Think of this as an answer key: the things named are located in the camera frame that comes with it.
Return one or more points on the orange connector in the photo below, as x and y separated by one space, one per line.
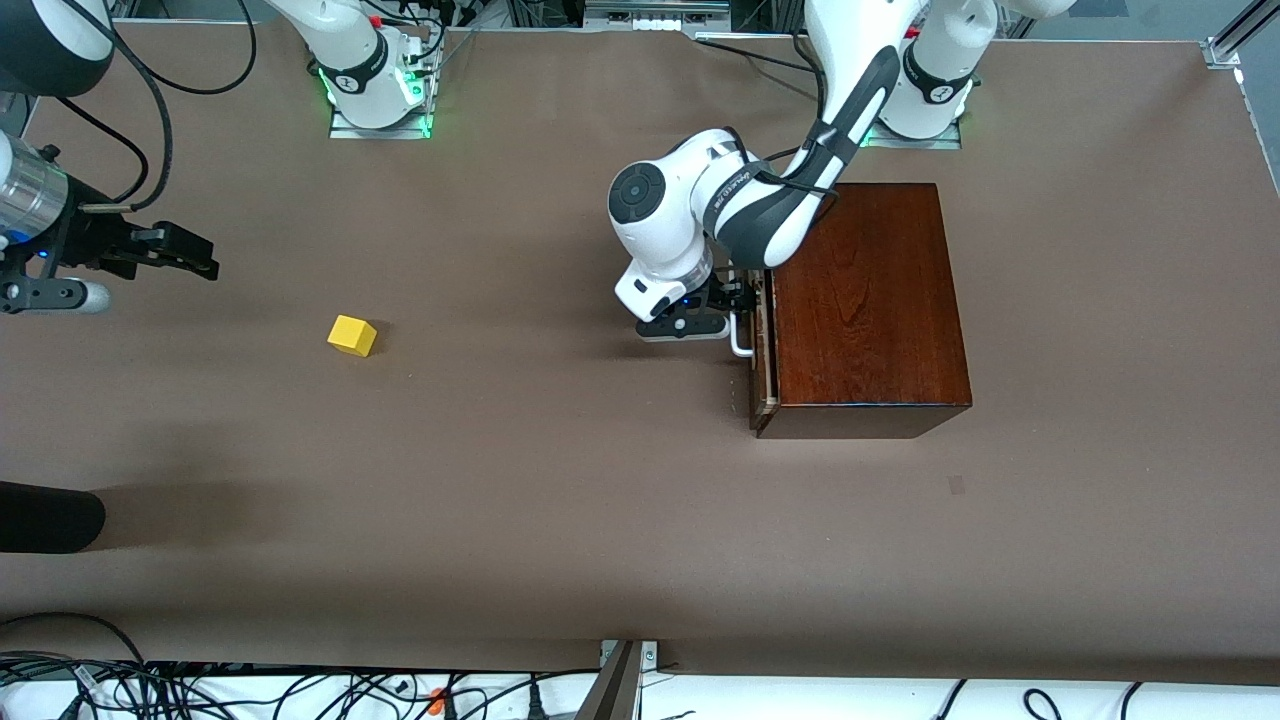
437 700

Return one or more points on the aluminium clamp plate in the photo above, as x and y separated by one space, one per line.
650 655

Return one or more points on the white power strip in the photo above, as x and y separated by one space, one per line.
655 22

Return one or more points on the black cylinder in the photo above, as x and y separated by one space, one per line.
45 518

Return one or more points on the grey metal bar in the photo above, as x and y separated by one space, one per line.
612 690

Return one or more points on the dark brown wooden cabinet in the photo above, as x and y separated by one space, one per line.
880 320

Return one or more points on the aluminium corner bracket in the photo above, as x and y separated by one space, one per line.
1222 52

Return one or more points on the yellow wooden block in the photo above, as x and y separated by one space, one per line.
352 335

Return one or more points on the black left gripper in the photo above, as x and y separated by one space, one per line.
722 295

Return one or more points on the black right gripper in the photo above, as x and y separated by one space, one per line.
88 243

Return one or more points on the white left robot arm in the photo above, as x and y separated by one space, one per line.
660 230

